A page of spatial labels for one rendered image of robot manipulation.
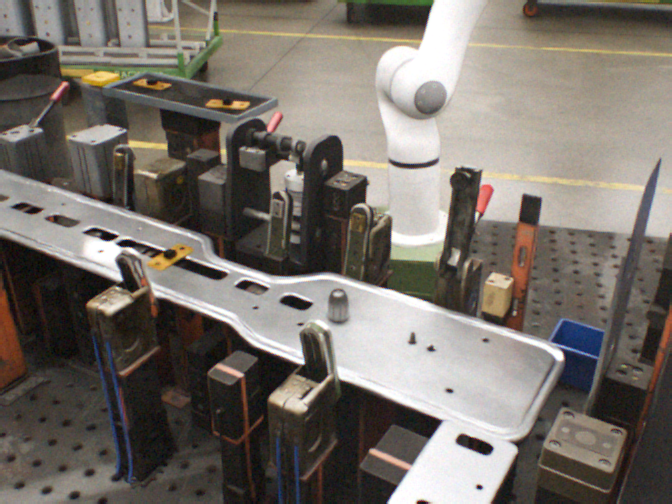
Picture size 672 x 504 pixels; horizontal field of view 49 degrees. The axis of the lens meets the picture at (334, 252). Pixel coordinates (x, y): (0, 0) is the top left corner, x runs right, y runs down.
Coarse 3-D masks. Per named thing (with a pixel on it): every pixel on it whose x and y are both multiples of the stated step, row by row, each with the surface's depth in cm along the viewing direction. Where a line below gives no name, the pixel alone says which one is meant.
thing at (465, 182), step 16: (464, 176) 105; (480, 176) 108; (464, 192) 109; (464, 208) 110; (448, 224) 111; (464, 224) 111; (448, 240) 112; (464, 240) 110; (448, 256) 114; (464, 256) 111
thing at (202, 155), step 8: (200, 152) 143; (208, 152) 143; (216, 152) 143; (192, 160) 142; (200, 160) 140; (208, 160) 141; (216, 160) 143; (192, 168) 142; (200, 168) 141; (208, 168) 141; (192, 176) 143; (192, 184) 145; (200, 216) 148; (200, 224) 149; (200, 232) 150; (200, 264) 154; (208, 272) 154; (208, 320) 161
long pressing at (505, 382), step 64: (0, 192) 150; (64, 192) 149; (64, 256) 128; (192, 256) 128; (256, 320) 111; (320, 320) 111; (384, 320) 111; (448, 320) 111; (384, 384) 98; (448, 384) 98; (512, 384) 98
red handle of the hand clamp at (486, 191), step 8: (488, 184) 118; (480, 192) 118; (488, 192) 117; (480, 200) 117; (488, 200) 117; (480, 208) 116; (480, 216) 117; (472, 232) 115; (456, 256) 113; (448, 264) 113; (456, 264) 113
